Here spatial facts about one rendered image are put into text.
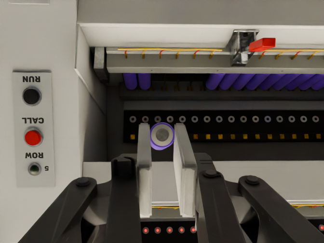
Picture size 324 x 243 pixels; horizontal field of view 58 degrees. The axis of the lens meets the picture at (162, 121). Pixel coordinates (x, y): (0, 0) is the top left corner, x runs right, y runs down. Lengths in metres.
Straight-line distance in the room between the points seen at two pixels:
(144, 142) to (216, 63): 0.22
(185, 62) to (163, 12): 0.07
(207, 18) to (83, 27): 0.13
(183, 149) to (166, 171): 0.17
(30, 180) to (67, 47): 0.15
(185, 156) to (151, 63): 0.22
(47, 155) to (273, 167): 0.25
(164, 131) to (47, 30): 0.18
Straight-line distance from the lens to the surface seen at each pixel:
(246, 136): 0.50
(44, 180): 0.34
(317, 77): 0.46
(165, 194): 0.33
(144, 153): 0.16
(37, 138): 0.33
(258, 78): 0.43
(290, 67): 0.40
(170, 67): 0.36
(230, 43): 0.36
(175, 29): 0.33
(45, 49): 0.33
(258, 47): 0.29
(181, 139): 0.18
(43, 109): 0.33
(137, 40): 0.35
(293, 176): 0.37
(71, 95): 0.32
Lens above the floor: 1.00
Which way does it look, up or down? 5 degrees up
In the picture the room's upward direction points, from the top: 180 degrees counter-clockwise
